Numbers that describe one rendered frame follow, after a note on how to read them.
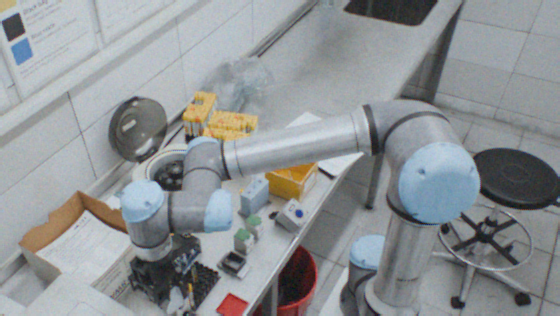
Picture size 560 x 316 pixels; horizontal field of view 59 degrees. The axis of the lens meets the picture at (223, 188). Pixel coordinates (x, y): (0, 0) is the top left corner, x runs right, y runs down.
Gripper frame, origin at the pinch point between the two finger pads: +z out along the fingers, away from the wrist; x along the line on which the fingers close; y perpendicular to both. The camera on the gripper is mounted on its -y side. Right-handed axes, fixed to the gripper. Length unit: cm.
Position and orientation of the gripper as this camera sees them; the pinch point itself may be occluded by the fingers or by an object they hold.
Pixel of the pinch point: (173, 297)
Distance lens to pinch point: 113.1
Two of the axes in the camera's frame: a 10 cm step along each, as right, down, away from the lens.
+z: 0.5, 7.1, 7.0
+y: -5.6, 6.0, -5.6
